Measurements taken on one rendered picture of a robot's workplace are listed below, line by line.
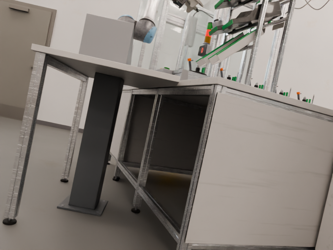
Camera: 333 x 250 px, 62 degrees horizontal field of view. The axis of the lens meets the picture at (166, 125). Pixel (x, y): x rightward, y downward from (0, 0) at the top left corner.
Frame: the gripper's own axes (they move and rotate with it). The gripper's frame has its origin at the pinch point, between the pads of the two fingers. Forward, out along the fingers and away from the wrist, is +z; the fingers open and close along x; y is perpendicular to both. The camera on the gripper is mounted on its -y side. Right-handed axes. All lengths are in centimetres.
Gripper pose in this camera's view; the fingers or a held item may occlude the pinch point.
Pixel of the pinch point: (199, 7)
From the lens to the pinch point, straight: 173.6
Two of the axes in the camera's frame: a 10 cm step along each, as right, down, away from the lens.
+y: -5.9, 8.0, -0.5
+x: 1.9, 0.7, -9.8
